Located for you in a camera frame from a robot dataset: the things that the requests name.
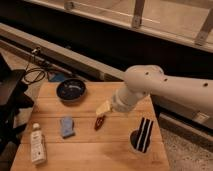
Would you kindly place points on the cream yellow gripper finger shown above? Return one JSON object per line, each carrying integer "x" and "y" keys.
{"x": 103, "y": 109}

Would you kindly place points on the blue object behind table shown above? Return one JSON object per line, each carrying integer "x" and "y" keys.
{"x": 57, "y": 78}

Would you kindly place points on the dark blue bowl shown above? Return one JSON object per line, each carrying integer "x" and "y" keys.
{"x": 71, "y": 89}

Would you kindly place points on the black equipment stand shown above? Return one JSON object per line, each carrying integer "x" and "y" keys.
{"x": 12, "y": 98}

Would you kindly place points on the dark red pepper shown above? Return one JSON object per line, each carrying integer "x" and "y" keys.
{"x": 99, "y": 122}

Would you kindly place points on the white plastic bottle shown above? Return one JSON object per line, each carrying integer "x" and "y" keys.
{"x": 38, "y": 153}

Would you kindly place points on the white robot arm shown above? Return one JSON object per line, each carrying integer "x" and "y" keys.
{"x": 141, "y": 80}

